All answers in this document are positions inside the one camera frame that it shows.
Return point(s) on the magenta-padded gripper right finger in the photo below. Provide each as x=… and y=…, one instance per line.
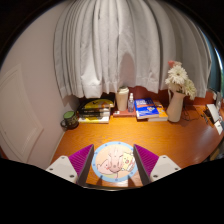
x=161, y=166

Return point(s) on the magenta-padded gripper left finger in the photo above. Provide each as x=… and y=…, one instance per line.
x=65, y=168

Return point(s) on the round cartoon-print mouse pad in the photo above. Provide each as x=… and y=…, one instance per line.
x=115, y=161

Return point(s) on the green dark mug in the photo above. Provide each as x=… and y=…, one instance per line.
x=70, y=120

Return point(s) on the yellow orange book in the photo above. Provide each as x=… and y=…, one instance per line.
x=163, y=113

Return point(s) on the white yellow book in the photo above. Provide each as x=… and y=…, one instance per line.
x=93, y=120

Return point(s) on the blue cover book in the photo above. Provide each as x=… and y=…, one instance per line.
x=146, y=108

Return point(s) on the white ceramic vase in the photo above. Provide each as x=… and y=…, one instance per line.
x=175, y=106

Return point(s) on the red-brown flat book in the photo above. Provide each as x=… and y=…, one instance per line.
x=121, y=113

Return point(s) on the clear spray bottle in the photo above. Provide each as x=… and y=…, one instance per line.
x=131, y=105

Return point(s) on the white card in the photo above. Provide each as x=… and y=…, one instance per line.
x=219, y=127

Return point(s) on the black yellow cover book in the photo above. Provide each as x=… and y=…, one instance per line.
x=98, y=105

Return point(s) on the white flat device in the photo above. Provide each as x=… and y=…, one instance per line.
x=213, y=112

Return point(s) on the beige travel tumbler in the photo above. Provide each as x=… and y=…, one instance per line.
x=122, y=100

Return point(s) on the white flower bouquet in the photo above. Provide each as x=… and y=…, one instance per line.
x=178, y=75

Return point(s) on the white curtain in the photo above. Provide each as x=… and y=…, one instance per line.
x=116, y=43

